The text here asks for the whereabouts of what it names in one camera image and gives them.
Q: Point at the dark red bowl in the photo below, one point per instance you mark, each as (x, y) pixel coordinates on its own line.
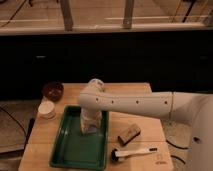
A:
(53, 91)

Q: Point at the white handled dish brush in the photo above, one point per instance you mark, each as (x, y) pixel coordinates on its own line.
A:
(119, 155)

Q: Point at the small white cup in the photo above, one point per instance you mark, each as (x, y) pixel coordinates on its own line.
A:
(46, 109)

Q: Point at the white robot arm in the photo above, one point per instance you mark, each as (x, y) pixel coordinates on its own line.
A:
(194, 109)

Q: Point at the brown sponge block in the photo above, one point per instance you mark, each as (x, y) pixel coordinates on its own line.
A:
(129, 134)

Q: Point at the green plastic tray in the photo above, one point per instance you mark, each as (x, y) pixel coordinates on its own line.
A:
(75, 150)

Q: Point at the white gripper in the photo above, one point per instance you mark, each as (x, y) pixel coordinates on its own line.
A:
(90, 123)

